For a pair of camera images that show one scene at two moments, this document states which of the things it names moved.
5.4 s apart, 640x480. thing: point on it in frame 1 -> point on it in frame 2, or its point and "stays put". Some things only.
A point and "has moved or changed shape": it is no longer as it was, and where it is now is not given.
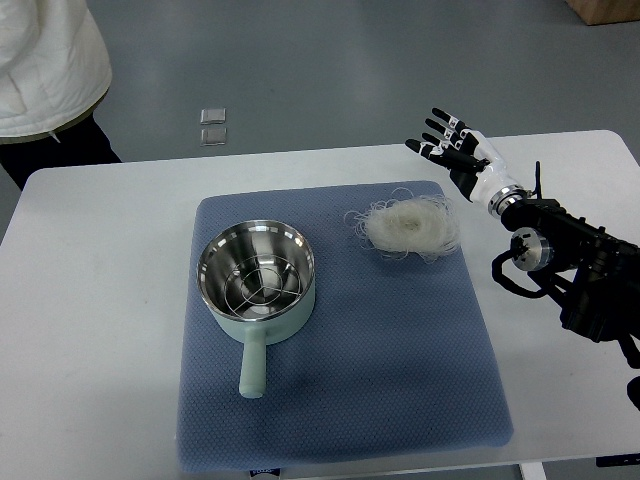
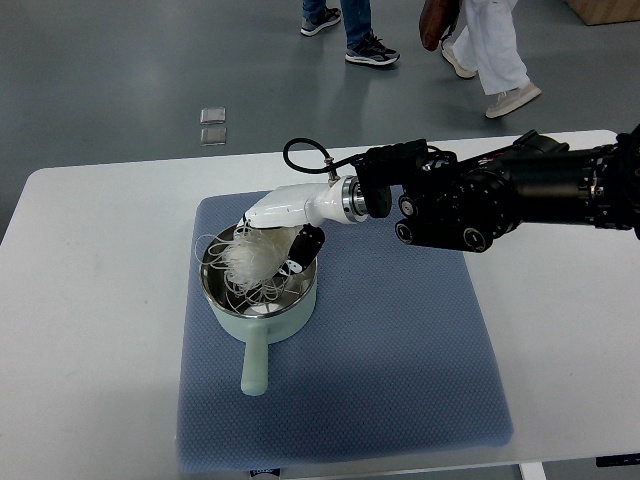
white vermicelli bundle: (409, 225) has moved or changed shape
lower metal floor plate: (213, 136) stays put
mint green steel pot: (257, 278) stays put
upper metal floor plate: (213, 116) stays put
